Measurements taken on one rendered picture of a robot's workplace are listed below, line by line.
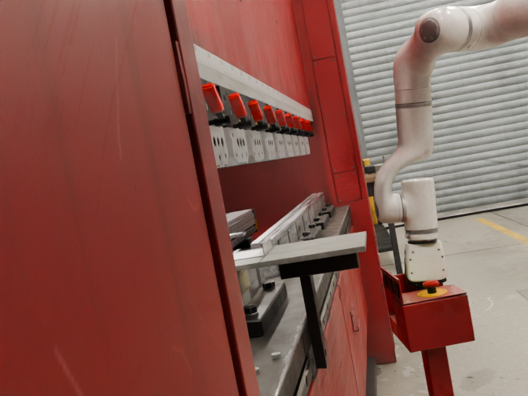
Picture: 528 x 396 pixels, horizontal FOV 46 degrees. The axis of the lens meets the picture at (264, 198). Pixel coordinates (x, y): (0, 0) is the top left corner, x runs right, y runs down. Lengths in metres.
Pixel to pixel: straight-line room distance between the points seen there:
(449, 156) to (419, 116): 7.06
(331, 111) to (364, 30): 5.42
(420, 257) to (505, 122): 7.22
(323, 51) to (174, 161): 3.11
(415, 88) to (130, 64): 1.39
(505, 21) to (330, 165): 2.01
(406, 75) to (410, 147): 0.18
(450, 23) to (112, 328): 1.31
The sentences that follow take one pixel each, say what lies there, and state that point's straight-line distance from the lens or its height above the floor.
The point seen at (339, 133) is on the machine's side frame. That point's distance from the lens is 3.29.
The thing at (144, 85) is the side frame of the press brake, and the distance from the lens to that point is 0.22.
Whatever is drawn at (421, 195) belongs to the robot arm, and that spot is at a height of 1.02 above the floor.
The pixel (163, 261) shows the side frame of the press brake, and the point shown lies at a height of 1.14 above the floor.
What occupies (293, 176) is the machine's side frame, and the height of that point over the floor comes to 1.08.
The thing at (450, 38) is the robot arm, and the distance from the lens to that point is 1.44.
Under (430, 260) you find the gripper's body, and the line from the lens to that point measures 1.65.
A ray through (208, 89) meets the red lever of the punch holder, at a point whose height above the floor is 1.30.
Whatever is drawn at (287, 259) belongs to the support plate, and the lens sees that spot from 1.07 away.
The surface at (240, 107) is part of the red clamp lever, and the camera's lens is 1.26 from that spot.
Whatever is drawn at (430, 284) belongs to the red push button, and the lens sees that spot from 1.57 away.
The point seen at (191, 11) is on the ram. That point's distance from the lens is 1.20.
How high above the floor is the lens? 1.16
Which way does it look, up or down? 3 degrees down
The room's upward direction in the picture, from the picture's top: 11 degrees counter-clockwise
